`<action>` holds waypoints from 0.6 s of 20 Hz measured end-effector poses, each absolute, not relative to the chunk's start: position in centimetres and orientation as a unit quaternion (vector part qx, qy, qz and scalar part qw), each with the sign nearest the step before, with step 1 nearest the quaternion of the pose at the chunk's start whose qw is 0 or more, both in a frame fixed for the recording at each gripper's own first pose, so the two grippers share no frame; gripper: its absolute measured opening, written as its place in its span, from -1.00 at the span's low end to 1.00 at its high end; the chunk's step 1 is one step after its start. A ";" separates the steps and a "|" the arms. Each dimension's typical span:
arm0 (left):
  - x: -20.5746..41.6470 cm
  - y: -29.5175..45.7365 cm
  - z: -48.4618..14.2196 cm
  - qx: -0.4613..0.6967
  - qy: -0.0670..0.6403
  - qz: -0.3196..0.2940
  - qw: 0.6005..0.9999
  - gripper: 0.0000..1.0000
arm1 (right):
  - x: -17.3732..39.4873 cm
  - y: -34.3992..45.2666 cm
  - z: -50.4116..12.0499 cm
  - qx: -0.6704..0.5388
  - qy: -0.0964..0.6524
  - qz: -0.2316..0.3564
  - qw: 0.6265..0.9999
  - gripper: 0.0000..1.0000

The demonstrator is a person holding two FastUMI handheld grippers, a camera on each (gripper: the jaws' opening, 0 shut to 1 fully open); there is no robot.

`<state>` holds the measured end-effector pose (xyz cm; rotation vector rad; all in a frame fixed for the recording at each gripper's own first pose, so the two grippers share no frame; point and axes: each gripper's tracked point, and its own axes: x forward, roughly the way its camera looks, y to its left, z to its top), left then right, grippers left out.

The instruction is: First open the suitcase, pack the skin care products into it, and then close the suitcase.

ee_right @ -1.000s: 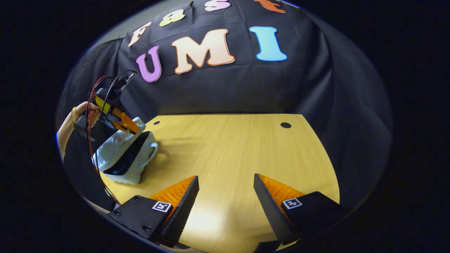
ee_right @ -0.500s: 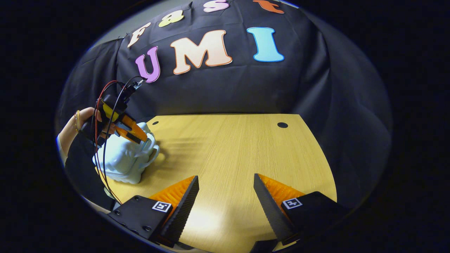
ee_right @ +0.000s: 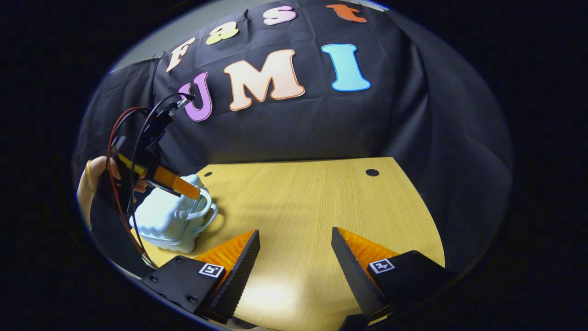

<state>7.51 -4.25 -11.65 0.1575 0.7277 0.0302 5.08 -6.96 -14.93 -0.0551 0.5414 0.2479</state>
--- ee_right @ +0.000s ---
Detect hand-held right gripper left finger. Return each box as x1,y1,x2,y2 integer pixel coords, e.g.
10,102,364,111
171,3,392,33
140,230,261,325

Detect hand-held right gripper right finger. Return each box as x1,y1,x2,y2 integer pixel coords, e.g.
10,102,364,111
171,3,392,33
332,227,458,322

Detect light blue suitcase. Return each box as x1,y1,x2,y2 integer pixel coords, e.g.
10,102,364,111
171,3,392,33
130,174,219,253

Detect black backdrop cloth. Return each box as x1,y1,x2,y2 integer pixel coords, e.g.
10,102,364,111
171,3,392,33
73,0,513,276

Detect black cable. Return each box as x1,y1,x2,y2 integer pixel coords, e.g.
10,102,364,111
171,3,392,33
130,92,194,269

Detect gold bracelet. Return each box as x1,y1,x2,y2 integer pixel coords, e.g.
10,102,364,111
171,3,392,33
85,159,97,194

